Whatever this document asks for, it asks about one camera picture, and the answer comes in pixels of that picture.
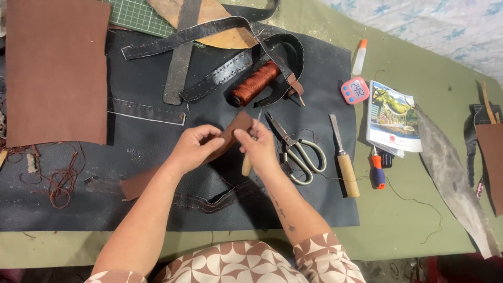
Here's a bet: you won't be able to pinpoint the pink digital timer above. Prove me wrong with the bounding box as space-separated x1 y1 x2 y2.
340 77 371 105

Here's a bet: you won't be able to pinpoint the orange and blue tool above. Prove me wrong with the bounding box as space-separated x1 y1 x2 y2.
370 145 387 190

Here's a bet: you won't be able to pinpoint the wooden handled chisel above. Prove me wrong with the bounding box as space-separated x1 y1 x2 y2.
328 113 361 199

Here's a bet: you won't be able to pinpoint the white blue floral cloth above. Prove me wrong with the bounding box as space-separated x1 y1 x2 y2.
318 0 503 86

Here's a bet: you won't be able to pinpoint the metal scissors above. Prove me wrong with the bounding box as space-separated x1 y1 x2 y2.
266 112 328 186

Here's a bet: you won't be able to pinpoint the brown leather piece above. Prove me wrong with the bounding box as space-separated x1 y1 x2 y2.
474 123 503 217

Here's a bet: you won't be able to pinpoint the person's right hand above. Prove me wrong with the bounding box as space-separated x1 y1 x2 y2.
234 119 282 178

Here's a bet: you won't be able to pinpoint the person's left hand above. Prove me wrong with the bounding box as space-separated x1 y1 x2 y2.
168 124 226 177

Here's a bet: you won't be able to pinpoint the plain black strap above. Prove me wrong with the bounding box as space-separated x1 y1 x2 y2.
220 0 280 23

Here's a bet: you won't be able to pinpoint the large black leather sheet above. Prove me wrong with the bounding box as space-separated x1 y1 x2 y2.
0 23 360 232

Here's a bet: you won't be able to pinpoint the short black strap white edge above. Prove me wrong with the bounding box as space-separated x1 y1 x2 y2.
107 97 187 127

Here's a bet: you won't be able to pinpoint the small black object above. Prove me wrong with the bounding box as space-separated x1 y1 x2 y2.
379 151 395 169

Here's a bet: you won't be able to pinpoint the red object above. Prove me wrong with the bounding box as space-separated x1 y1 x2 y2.
416 253 503 283

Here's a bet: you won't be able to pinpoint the loose black thread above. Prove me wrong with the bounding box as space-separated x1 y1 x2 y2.
314 172 444 245

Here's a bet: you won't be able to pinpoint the brown thread spool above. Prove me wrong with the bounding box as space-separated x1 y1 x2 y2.
231 60 282 108

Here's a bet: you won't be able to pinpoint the long stitched black strap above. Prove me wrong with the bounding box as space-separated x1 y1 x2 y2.
121 17 305 107

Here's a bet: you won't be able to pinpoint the large brown leather sheet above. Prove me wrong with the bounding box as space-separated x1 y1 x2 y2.
6 0 112 148

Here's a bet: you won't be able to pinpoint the grey leather strap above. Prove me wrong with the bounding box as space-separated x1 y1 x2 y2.
163 0 203 106

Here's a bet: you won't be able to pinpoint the tan wooden stick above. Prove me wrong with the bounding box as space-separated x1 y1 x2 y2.
481 81 498 125

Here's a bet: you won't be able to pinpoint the tangled brown thread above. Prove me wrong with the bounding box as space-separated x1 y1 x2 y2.
6 141 86 210

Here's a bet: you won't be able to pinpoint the green table cloth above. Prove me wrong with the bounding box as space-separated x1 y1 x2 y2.
0 0 503 270

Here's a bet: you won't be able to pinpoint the brown leather strip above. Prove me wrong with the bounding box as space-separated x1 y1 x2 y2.
121 111 254 201

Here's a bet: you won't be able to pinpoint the picture cover booklet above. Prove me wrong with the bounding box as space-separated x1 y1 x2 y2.
366 80 424 159

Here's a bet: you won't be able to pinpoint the brown white patterned shirt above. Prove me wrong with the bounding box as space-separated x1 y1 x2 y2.
84 232 367 283

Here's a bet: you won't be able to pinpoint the tan leather piece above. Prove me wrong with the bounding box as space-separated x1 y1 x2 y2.
147 0 259 50

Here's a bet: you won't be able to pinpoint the looped stitched black strap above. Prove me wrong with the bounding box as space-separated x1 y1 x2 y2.
180 33 305 108

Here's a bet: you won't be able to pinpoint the green cutting mat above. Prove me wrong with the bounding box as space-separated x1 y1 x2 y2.
103 0 206 48

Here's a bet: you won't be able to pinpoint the wooden handled awl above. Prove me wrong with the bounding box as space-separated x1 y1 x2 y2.
241 109 263 177

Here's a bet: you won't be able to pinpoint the white glue bottle orange cap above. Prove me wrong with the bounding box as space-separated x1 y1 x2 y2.
351 39 369 76

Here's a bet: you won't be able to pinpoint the grey leather scrap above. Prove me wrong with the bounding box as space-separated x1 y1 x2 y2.
414 104 502 260

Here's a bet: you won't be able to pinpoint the black stitched curved piece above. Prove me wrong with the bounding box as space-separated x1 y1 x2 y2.
172 179 276 215

